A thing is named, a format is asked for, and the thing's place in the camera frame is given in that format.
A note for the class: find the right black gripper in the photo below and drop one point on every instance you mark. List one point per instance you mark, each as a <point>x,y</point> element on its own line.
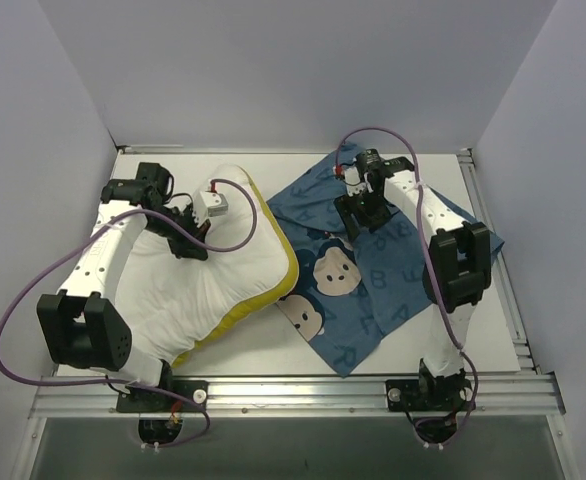
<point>364,216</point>

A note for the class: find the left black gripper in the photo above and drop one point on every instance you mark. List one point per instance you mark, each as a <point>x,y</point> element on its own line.
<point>187,245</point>

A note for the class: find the white pillow with yellow edge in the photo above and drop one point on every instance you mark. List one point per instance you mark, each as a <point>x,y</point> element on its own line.
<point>173,306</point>

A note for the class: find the blue cartoon print pillowcase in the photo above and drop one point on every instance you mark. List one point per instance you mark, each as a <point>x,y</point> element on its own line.
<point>350,294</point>

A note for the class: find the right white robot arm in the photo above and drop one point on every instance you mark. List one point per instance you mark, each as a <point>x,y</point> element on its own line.
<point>457,254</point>

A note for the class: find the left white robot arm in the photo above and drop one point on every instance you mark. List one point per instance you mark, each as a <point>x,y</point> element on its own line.
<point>81,325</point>

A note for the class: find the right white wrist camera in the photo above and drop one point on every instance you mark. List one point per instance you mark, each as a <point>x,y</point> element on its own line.
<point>355,184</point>

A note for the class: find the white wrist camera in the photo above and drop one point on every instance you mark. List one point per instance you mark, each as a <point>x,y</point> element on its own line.
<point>209,204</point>
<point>355,184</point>

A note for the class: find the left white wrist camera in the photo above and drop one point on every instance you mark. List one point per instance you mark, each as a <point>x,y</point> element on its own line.
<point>209,204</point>

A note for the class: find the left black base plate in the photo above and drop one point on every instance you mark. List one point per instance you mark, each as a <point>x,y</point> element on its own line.
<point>187,396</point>

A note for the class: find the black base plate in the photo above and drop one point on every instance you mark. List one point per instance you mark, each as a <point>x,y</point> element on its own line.
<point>420,396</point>
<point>187,396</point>

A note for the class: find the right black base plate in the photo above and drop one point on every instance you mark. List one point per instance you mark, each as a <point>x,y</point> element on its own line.
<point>420,396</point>

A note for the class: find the aluminium front rail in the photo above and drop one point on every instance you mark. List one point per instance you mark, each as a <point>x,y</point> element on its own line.
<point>365,396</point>

